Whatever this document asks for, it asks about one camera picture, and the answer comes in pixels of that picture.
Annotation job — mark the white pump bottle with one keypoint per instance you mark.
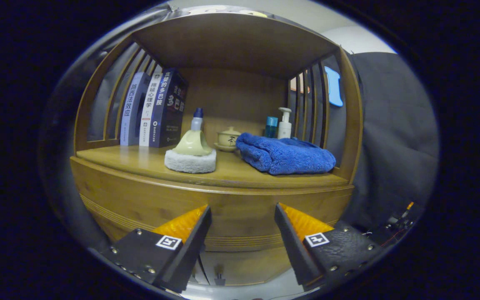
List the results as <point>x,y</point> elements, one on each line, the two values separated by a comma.
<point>284,127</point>

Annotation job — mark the white bottle with blue cap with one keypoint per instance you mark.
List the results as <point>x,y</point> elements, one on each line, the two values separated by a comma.
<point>197,121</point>

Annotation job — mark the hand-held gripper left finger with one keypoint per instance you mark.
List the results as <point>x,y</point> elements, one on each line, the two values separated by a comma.
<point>192,246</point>

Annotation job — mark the wooden drawer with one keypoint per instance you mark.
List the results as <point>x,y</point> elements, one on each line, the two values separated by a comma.
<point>240,216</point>

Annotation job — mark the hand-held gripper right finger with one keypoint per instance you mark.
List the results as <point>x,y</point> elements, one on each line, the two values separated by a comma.
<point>292,246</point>

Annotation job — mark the folded blue towel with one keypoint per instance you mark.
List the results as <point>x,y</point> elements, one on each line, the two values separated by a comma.
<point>286,156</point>

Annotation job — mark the wooden countertop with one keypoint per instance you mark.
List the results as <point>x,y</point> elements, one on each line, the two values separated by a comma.
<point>140,160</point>

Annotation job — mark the black and orange equipment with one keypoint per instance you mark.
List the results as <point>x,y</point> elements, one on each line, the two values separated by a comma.
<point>398,223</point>

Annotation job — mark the small lidded ceramic teacup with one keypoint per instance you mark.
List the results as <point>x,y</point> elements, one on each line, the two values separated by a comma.
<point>227,139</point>

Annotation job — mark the wooden cabinet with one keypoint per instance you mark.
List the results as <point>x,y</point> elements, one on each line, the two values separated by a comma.
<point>240,50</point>

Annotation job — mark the black backdrop cloth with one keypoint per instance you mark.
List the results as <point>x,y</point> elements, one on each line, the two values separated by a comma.
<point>390,125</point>

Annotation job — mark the wooden cabinet door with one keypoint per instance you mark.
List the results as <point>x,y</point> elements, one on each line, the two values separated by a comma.
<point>197,273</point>
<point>248,266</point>

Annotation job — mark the pale green brush white pad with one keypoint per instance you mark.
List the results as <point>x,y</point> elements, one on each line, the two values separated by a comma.
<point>190,160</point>

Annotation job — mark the pale blue book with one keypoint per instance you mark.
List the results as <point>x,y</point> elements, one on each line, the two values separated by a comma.
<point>129,112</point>

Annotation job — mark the white spine book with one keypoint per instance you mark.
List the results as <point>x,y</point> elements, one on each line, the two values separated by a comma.
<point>148,112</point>

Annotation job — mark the dark blue book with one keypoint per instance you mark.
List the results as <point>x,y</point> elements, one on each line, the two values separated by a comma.
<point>171,108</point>

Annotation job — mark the teal bottle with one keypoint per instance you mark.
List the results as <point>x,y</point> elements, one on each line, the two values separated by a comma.
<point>271,128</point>

